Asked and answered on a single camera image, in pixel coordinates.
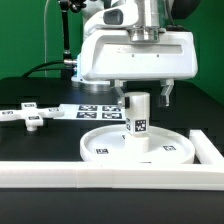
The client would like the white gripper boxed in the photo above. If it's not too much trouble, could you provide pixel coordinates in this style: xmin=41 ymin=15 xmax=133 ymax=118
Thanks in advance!
xmin=78 ymin=30 xmax=198 ymax=108

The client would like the white round table top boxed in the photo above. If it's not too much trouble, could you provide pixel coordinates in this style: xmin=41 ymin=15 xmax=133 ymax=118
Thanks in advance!
xmin=80 ymin=124 xmax=195 ymax=164

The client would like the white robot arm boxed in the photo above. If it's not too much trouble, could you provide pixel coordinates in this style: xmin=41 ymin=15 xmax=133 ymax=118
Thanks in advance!
xmin=72 ymin=0 xmax=198 ymax=106

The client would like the white sheet with markers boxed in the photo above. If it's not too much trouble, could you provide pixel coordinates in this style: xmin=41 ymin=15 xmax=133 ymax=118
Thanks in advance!
xmin=60 ymin=104 xmax=125 ymax=121

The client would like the white L-shaped fence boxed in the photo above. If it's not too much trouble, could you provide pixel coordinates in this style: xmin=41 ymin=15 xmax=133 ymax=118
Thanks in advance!
xmin=0 ymin=130 xmax=224 ymax=190

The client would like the white cross-shaped table base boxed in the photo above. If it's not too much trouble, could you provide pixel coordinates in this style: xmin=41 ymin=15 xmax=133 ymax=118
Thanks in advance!
xmin=0 ymin=102 xmax=64 ymax=132

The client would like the black cable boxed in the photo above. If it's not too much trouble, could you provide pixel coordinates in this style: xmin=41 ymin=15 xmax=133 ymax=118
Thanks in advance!
xmin=21 ymin=59 xmax=78 ymax=79

